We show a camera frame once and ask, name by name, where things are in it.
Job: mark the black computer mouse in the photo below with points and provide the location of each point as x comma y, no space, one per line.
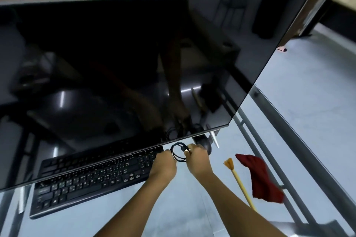
204,143

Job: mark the person's left hand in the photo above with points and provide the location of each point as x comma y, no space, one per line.
164,164

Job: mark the silver monitor stand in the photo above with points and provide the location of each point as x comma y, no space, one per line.
214,138

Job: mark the person's right fingers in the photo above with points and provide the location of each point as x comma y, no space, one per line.
193,149

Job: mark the black computer monitor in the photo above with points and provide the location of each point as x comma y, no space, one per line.
125,73

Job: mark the person's right hand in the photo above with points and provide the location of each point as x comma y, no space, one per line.
198,162

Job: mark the black keyboard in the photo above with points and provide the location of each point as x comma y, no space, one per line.
91,180

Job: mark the person's left fingers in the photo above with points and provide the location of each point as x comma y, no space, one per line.
169,154

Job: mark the dark red cloth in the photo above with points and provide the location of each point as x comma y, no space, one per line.
260,180

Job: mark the person's right forearm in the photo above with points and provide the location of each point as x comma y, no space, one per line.
236,207

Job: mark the person's left forearm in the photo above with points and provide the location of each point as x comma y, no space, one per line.
130,207

